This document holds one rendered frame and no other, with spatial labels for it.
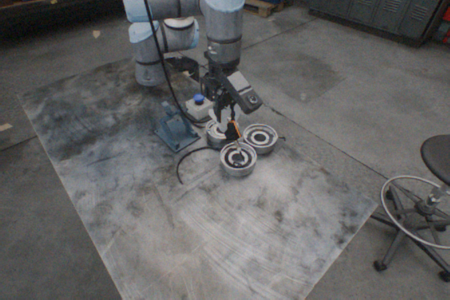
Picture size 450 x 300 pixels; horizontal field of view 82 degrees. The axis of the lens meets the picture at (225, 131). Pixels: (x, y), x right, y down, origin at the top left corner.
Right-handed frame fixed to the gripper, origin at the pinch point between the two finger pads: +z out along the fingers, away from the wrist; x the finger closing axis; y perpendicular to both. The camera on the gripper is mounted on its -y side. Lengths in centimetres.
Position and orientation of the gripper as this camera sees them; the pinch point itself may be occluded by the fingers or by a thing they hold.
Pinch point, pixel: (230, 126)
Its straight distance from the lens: 70.5
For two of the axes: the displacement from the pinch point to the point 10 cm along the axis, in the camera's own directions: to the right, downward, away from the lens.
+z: 0.0, 7.3, 6.8
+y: -6.8, -5.0, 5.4
